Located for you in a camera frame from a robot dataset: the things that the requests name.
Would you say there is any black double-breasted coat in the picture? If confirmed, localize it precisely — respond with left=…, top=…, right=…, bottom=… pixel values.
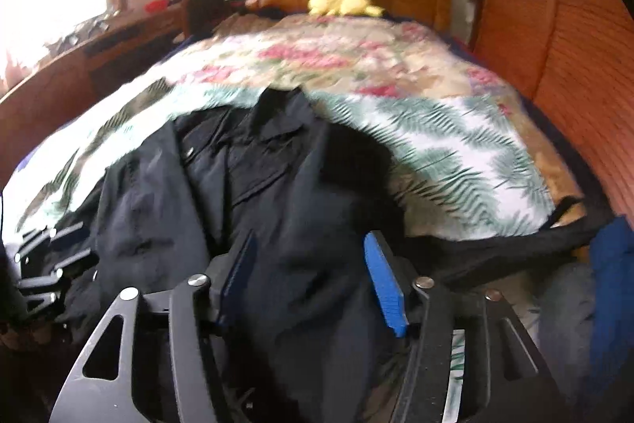
left=48, top=86, right=596, bottom=423

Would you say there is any folded grey garment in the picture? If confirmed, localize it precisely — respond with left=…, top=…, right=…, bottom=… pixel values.
left=537, top=262, right=595, bottom=406

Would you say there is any long wooden desk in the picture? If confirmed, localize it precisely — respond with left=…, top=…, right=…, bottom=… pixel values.
left=0, top=5, right=181, bottom=185

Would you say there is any folded navy blue garment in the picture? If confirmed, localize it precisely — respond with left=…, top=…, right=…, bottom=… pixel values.
left=588, top=216, right=633, bottom=395

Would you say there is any palm leaf print sheet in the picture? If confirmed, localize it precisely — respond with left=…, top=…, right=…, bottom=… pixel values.
left=0, top=77, right=586, bottom=423

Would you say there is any red bowl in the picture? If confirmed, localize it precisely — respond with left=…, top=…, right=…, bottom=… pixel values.
left=144, top=0, right=170, bottom=14

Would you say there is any wooden chair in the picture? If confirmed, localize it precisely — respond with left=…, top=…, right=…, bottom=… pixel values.
left=181, top=0, right=231, bottom=38

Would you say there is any floral quilt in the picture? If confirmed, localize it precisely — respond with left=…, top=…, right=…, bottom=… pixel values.
left=163, top=14, right=520, bottom=116

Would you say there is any wooden louvered wardrobe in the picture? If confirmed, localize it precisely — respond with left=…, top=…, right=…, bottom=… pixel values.
left=475, top=0, right=633, bottom=216

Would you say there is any yellow plush toy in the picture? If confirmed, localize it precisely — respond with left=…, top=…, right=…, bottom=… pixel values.
left=307, top=0, right=384, bottom=17

